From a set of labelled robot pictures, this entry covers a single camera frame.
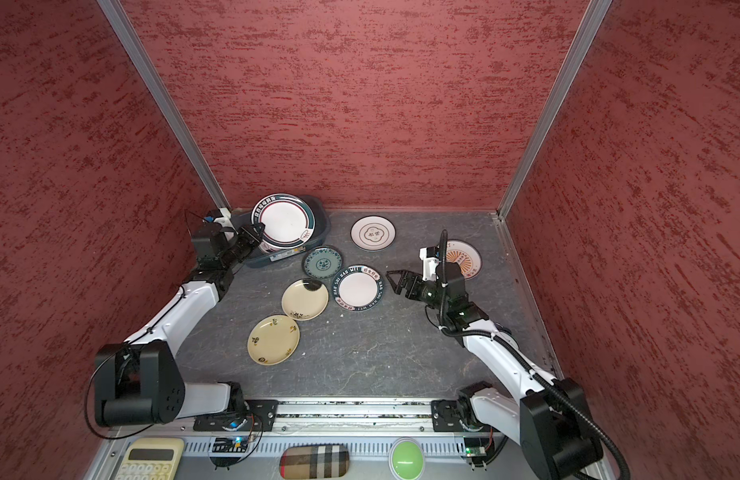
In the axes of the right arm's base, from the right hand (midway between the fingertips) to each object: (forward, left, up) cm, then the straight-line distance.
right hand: (392, 282), depth 81 cm
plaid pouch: (-39, +20, -13) cm, 45 cm away
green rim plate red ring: (+21, +31, +5) cm, 38 cm away
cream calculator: (-36, +60, -16) cm, 72 cm away
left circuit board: (-34, +41, -16) cm, 56 cm away
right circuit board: (-37, -18, -17) cm, 44 cm away
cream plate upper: (+4, +28, -15) cm, 32 cm away
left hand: (+15, +36, +7) cm, 40 cm away
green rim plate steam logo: (+8, +35, +7) cm, 36 cm away
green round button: (-39, -1, -15) cm, 41 cm away
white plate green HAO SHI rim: (+8, +11, -15) cm, 20 cm away
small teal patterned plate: (+19, +24, -16) cm, 35 cm away
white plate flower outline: (+32, +5, -16) cm, 36 cm away
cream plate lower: (-8, +36, -17) cm, 41 cm away
